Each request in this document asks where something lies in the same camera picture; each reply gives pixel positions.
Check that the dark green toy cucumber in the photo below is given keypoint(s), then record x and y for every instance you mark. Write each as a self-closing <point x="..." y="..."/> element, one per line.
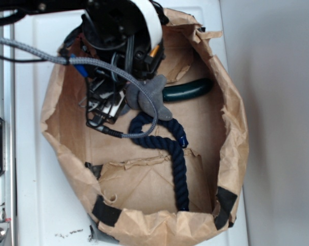
<point x="188" y="90"/>

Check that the brown paper lined box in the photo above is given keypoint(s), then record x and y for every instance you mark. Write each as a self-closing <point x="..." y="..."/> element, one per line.
<point x="128" y="190"/>

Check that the black white robot arm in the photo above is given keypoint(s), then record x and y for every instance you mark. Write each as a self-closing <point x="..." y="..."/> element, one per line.
<point x="117" y="48"/>

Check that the white plastic tray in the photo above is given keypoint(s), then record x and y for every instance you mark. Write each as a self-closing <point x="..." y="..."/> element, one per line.
<point x="48" y="211"/>

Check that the gray plush elephant toy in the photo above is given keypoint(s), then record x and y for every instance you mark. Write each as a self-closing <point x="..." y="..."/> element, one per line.
<point x="153" y="87"/>

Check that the aluminium frame rail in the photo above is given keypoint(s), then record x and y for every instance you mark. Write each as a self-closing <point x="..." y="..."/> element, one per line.
<point x="8" y="178"/>

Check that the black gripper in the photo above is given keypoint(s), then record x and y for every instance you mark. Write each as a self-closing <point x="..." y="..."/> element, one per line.
<point x="106" y="94"/>

